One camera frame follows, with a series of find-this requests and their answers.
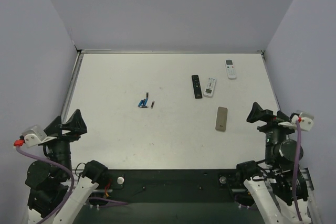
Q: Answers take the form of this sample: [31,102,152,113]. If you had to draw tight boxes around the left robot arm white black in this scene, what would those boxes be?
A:
[20,109,108,223]

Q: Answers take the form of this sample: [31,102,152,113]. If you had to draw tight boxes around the small white remote control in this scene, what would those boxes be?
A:
[204,78,216,98]

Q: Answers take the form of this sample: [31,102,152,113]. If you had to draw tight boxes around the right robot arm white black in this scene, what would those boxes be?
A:
[236,102,314,223]

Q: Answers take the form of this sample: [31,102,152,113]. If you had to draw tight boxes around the aluminium frame rail left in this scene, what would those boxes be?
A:
[60,50,83,122]

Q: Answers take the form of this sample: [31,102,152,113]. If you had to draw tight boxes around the black remote control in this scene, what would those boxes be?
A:
[191,75,203,99]

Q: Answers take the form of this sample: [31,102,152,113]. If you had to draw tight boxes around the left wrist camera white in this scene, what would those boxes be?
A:
[14,125,56,148]

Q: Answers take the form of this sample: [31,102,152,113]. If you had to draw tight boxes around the white remote with display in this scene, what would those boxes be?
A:
[225,59,237,80]

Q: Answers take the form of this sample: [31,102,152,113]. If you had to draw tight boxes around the blue AAA battery lower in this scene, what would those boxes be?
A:
[142,99,148,108]

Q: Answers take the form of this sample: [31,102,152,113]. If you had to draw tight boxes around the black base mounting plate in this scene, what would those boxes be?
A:
[89,169,255,206]

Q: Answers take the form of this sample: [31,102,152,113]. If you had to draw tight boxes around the beige white remote control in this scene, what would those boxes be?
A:
[215,106,228,132]

